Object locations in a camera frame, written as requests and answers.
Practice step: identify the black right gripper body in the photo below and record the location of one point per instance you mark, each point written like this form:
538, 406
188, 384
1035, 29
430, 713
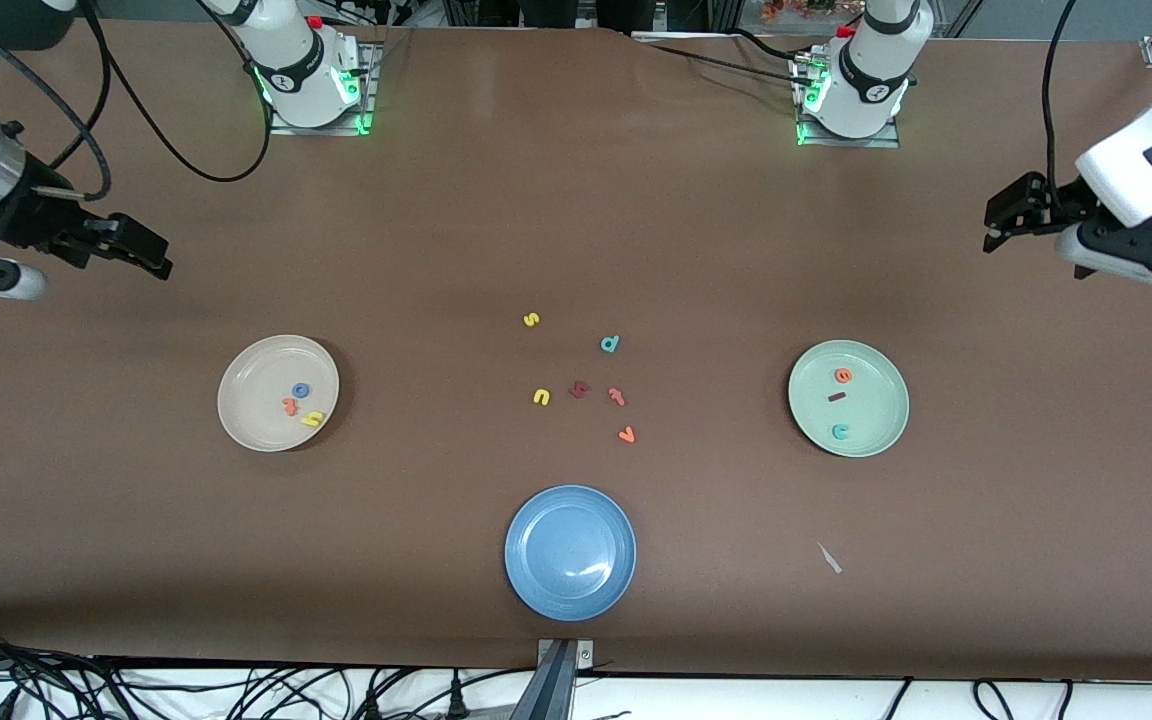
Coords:
28, 217

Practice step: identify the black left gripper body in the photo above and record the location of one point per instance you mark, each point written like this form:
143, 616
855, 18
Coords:
1058, 203

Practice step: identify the yellow letter h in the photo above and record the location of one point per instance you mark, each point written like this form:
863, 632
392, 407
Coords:
313, 419

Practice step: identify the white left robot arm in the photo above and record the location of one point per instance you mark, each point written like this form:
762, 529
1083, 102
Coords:
871, 80

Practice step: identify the beige round plate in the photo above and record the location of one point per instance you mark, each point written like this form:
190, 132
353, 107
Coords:
256, 380

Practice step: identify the green round plate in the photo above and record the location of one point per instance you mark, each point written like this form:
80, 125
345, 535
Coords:
876, 400

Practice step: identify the orange decoration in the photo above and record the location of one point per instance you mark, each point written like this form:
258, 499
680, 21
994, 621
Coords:
786, 10

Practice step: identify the small white paper scrap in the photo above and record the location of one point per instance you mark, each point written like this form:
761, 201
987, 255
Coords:
829, 558

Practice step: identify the brown table cover sheet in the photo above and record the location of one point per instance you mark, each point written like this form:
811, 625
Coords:
576, 200

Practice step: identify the maroon letter k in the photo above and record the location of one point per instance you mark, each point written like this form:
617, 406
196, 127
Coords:
578, 390

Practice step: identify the black power plug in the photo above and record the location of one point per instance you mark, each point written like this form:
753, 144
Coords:
373, 708
457, 700

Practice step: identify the blue round plate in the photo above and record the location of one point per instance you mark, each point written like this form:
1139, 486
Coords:
570, 552

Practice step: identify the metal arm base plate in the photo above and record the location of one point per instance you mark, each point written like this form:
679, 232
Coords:
886, 142
367, 90

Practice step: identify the black metal frame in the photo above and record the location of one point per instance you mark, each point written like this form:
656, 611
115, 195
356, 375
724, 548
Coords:
496, 10

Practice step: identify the grey metal camera mount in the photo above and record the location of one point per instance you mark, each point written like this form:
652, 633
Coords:
556, 690

